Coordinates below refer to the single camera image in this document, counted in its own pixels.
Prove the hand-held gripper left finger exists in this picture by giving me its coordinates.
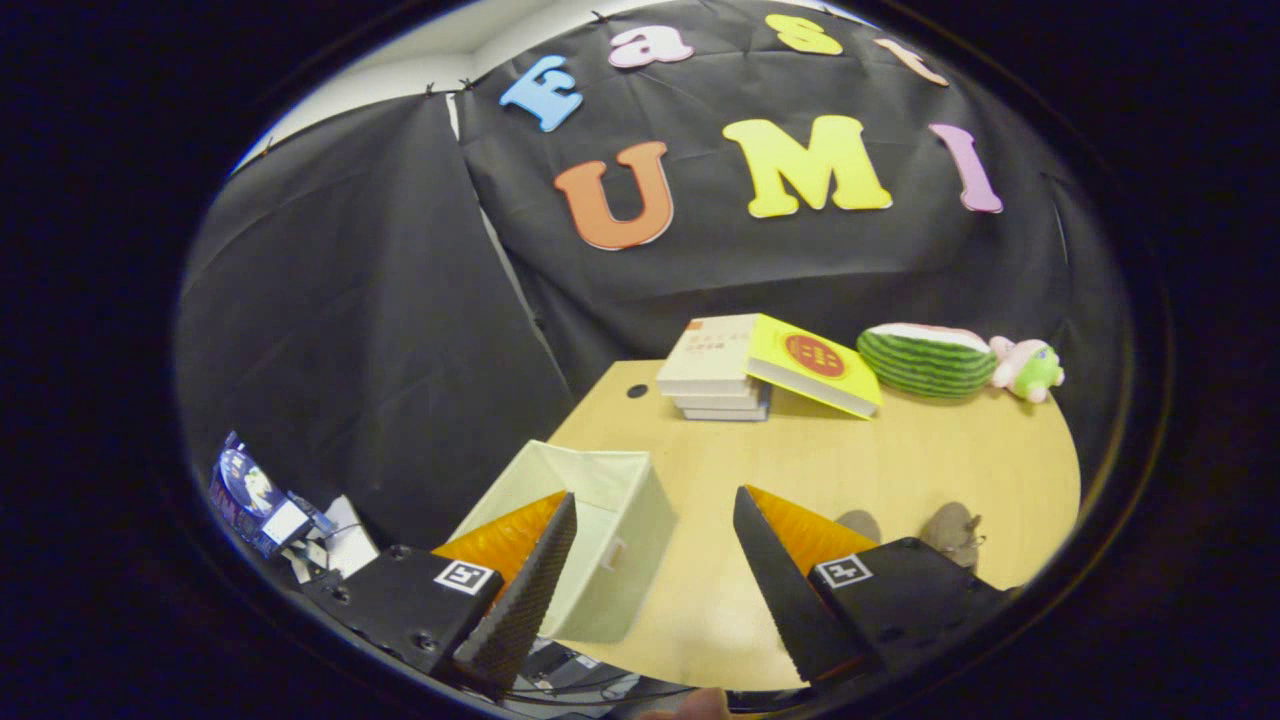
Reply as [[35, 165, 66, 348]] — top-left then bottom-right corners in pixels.
[[298, 490, 579, 701]]

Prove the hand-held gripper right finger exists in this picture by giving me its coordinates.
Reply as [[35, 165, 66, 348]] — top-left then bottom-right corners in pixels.
[[732, 485, 1011, 689]]

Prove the pale green fabric storage box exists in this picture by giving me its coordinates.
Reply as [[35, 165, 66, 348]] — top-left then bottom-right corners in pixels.
[[447, 440, 678, 644]]

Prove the blue printed box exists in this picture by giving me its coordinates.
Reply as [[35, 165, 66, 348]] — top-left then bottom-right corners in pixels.
[[210, 432, 336, 559]]

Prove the grey book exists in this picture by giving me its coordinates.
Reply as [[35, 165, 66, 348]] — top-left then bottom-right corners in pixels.
[[682, 400, 773, 422]]

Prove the white book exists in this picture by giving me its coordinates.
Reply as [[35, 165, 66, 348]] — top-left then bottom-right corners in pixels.
[[672, 385, 771, 412]]

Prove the yellow book with red circle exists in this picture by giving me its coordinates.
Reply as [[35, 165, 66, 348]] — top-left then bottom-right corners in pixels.
[[746, 314, 883, 419]]

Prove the beige book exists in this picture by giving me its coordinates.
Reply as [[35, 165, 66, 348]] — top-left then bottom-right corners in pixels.
[[657, 314, 761, 397]]

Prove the watermelon slice plush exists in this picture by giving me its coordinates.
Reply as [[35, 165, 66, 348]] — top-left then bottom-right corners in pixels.
[[857, 323, 999, 399]]

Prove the pink and green plush toy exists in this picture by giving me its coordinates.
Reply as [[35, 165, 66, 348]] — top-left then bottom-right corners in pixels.
[[988, 336, 1066, 404]]

